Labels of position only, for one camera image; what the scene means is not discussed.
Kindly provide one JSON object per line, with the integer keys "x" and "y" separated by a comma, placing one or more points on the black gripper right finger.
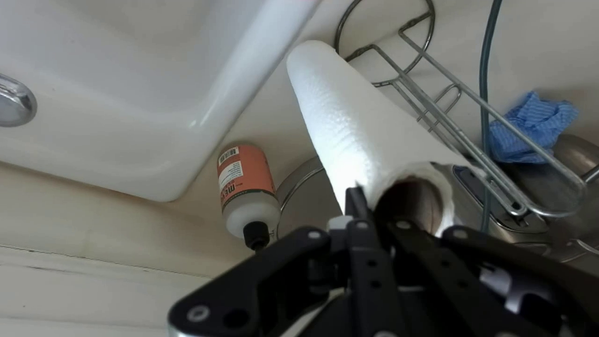
{"x": 473, "y": 282}

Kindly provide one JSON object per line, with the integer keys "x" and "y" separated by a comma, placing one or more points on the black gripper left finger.
{"x": 361, "y": 269}

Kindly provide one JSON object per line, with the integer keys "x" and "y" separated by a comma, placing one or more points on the white paper towel roll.
{"x": 355, "y": 119}

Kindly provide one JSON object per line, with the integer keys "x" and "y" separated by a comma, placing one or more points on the orange soap bottle black pump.
{"x": 245, "y": 188}

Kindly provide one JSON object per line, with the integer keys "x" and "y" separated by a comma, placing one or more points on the silver toaster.
{"x": 561, "y": 166}

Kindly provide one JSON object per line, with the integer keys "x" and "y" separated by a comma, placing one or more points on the crumpled blue cloth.
{"x": 529, "y": 128}

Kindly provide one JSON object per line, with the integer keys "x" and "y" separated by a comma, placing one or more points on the white sink basin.
{"x": 123, "y": 95}

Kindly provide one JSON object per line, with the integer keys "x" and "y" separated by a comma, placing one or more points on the metal sink drain strainer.
{"x": 11, "y": 104}

